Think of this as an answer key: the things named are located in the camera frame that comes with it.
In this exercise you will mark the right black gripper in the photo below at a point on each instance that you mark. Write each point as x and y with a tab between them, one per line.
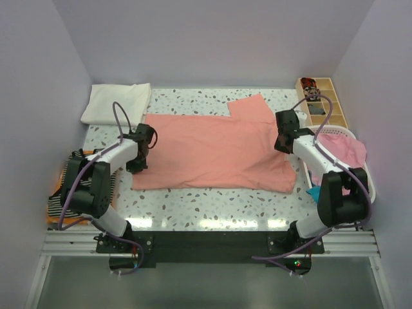
277	147

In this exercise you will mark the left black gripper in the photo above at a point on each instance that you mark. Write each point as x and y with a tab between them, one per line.
135	168

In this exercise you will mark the salmon pink t shirt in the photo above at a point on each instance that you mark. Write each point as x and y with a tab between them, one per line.
225	152

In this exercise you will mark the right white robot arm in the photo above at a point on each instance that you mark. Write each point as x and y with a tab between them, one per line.
344	193

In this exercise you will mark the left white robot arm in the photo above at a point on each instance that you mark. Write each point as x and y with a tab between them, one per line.
86	188

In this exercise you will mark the rolled dark socks in organizer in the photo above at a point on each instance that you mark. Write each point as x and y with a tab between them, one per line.
310	89

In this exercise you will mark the blue garment in basket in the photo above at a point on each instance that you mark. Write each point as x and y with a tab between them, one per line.
314	192

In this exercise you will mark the light pink garment in basket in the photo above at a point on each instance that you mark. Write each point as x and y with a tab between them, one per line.
345	148

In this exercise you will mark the black white striped shirt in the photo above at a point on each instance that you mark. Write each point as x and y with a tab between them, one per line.
86	182

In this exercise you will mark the folded orange t shirt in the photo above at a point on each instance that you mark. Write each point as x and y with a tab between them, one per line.
54	207

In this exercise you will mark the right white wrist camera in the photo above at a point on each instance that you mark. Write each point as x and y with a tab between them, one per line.
302	118

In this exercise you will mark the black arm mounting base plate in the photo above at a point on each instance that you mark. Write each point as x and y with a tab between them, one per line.
153	247

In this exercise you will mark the aluminium rail frame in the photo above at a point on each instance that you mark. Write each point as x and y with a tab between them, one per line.
345	243

